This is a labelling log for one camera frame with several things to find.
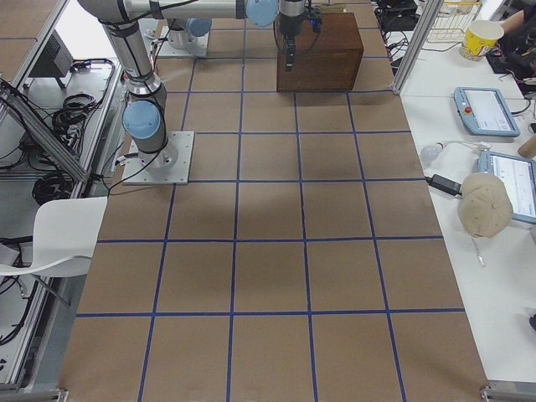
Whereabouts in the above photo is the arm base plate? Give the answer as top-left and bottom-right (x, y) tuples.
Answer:
(154, 26), (209, 59)
(121, 131), (194, 185)

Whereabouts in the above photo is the blue teach pendant near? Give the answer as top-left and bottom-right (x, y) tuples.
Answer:
(477, 150), (535, 224)

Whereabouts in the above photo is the yellow popcorn bucket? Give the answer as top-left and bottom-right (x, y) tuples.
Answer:
(459, 20), (504, 61)

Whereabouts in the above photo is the blue teach pendant far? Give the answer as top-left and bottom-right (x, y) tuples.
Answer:
(453, 87), (520, 137)

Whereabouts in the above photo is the wire basket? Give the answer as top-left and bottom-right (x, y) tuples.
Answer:
(427, 1), (482, 44)

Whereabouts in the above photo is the dark brown wooden cabinet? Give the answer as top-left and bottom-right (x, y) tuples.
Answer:
(276, 13), (364, 92)

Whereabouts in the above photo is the black cable bundle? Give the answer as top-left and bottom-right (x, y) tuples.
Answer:
(50, 93), (98, 139)

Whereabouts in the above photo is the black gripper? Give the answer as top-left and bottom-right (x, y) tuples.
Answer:
(279, 12), (302, 70)

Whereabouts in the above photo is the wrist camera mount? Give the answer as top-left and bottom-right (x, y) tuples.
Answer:
(305, 8), (322, 34)

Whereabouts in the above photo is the beige baseball cap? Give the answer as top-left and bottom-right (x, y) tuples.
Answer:
(458, 173), (513, 238)

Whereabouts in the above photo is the grey control box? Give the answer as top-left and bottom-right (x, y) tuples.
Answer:
(29, 30), (74, 89)

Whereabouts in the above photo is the blue teach pendant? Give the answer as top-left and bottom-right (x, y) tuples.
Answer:
(477, 150), (535, 224)
(453, 87), (520, 137)

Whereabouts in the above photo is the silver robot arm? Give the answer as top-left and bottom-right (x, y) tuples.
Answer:
(80, 1), (306, 100)
(167, 18), (213, 49)

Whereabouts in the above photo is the white light bulb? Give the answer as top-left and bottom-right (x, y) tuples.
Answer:
(420, 142), (446, 165)

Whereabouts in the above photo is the black power adapter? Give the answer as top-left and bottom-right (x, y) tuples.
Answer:
(425, 174), (461, 196)

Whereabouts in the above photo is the aluminium frame post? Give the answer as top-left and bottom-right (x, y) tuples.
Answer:
(391, 0), (443, 95)

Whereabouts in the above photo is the white plastic chair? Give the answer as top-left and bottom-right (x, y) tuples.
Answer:
(1, 197), (107, 277)

